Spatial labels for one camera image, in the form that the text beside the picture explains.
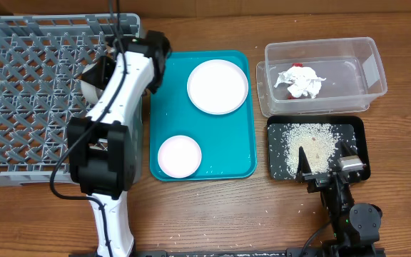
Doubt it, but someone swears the teal serving tray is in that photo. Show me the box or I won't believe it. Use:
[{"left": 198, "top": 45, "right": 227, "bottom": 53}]
[{"left": 149, "top": 50, "right": 258, "bottom": 181}]

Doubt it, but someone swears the pink shallow bowl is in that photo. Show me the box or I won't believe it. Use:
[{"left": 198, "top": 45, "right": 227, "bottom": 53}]
[{"left": 157, "top": 135, "right": 202, "bottom": 178}]

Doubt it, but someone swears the grey dishwasher rack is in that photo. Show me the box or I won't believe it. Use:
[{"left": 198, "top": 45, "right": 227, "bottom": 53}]
[{"left": 0, "top": 13, "right": 149, "bottom": 187}]

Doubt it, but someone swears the spilled white rice pile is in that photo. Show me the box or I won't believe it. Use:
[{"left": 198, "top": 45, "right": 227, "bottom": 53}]
[{"left": 268, "top": 124, "right": 357, "bottom": 181}]

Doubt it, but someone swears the white napkin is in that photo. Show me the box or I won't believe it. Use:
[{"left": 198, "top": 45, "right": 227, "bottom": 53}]
[{"left": 274, "top": 66, "right": 326, "bottom": 99}]

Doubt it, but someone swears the white round plate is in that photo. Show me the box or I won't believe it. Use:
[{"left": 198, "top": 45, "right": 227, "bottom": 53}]
[{"left": 187, "top": 59, "right": 249, "bottom": 115}]

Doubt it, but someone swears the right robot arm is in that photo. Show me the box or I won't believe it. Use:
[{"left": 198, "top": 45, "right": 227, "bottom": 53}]
[{"left": 295, "top": 141, "right": 385, "bottom": 256}]

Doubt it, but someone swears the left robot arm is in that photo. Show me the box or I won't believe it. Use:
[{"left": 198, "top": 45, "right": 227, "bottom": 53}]
[{"left": 66, "top": 31, "right": 171, "bottom": 256}]

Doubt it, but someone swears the clear plastic bin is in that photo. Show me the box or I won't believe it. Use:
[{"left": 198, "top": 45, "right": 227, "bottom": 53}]
[{"left": 256, "top": 37, "right": 387, "bottom": 117}]

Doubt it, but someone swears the red snack wrapper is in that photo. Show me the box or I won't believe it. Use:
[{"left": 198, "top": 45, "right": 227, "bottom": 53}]
[{"left": 287, "top": 63, "right": 304, "bottom": 99}]

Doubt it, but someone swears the black rectangular tray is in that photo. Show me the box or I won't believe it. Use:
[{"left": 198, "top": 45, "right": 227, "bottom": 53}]
[{"left": 267, "top": 116, "right": 370, "bottom": 179}]

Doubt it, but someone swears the grey bowl with rice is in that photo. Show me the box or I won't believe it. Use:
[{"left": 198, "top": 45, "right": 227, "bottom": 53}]
[{"left": 80, "top": 64, "right": 103, "bottom": 105}]

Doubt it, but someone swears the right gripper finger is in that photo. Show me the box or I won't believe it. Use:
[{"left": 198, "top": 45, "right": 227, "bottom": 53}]
[
  {"left": 340, "top": 140, "right": 357, "bottom": 157},
  {"left": 295, "top": 146, "right": 312, "bottom": 183}
]

